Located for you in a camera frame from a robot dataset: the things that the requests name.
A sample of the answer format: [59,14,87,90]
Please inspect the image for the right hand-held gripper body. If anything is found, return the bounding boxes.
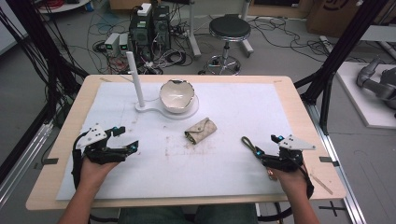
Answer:
[262,134,317,173]

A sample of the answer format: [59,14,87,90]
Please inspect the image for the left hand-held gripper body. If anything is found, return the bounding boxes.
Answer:
[75,123,132,165]

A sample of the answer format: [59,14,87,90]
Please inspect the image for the olive lanyard strap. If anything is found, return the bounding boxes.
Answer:
[241,135,260,154]

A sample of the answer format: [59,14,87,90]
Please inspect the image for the person's right hand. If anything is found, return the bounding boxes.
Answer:
[266,165,310,197]

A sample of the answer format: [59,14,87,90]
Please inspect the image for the person's left hand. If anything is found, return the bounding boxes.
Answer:
[78,155,121,189]

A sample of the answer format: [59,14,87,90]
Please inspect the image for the white paper sheet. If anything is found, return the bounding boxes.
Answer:
[55,81,298,201]

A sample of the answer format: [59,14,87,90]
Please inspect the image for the thin wooden stick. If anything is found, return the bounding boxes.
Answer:
[309,173,334,196]

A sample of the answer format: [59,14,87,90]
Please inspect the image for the white stand with pole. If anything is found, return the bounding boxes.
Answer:
[125,50,200,121]

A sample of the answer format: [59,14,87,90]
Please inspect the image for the beige key pouch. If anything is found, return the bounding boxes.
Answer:
[184,117,219,146]

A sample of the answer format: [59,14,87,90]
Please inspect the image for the white shell-shaped bowl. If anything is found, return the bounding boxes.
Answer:
[159,78,196,114]

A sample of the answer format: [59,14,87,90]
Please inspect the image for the white platform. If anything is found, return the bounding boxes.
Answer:
[335,61,396,131]

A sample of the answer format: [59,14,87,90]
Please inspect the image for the person's legs in jeans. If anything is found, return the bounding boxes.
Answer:
[117,203,260,224]

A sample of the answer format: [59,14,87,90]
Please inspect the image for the grey power supply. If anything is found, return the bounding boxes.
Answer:
[118,33,130,52]
[104,32,121,54]

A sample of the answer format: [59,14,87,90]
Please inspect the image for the black computer tower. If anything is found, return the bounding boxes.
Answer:
[128,12,154,63]
[151,4,172,51]

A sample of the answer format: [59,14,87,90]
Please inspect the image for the white table leg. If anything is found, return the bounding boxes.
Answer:
[187,0,203,59]
[240,0,255,59]

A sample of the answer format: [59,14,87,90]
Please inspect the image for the white power strip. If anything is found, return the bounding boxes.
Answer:
[318,35,336,54]

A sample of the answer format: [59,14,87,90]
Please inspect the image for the black round stool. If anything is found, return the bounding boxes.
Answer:
[204,13,254,77]

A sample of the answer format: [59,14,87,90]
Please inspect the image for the white box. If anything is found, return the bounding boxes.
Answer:
[135,2,153,18]

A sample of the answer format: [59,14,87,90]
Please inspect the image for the round white table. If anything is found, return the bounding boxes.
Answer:
[36,0,92,15]

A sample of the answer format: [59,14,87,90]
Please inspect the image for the cardboard box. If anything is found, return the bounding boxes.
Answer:
[305,0,396,39]

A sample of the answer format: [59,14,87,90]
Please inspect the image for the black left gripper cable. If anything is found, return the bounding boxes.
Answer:
[71,132,90,191]

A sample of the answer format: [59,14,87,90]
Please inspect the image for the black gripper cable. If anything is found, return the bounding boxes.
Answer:
[297,162,316,201]
[71,132,90,191]

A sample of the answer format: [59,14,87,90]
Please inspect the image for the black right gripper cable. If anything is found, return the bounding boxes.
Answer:
[297,162,316,201]

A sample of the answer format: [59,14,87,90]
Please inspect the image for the aluminium rail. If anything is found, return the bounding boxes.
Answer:
[303,102,369,224]
[0,121,54,208]

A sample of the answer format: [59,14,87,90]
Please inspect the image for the black frame post with cables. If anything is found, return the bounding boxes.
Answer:
[4,0,91,125]

